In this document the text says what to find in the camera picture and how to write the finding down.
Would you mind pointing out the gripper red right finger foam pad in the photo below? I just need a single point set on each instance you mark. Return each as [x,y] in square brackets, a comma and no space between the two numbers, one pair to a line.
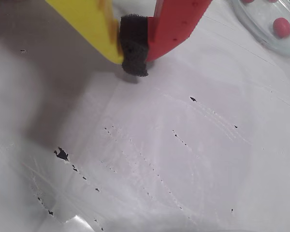
[174,24]

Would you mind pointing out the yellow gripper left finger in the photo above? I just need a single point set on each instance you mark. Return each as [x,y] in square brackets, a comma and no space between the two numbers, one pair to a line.
[91,26]

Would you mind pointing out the glass bowl with embossed logo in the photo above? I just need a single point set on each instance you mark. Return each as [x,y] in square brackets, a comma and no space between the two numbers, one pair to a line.
[268,14]

